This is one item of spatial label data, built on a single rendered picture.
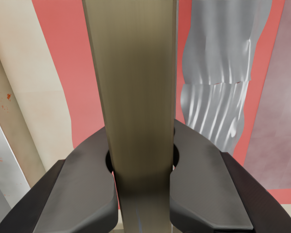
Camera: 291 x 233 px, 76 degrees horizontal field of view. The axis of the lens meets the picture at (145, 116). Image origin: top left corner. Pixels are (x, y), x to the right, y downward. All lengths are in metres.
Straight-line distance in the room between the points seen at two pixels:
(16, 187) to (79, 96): 0.13
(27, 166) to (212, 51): 0.24
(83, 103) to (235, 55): 0.17
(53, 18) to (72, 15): 0.02
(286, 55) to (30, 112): 0.28
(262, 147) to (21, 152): 0.29
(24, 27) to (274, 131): 0.29
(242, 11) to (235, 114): 0.10
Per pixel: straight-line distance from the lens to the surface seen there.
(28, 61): 0.23
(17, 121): 0.25
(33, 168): 0.28
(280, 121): 0.27
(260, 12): 0.22
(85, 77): 0.21
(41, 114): 0.25
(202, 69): 0.20
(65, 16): 0.21
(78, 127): 0.24
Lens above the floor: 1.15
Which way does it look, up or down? 62 degrees down
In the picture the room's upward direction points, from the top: 179 degrees clockwise
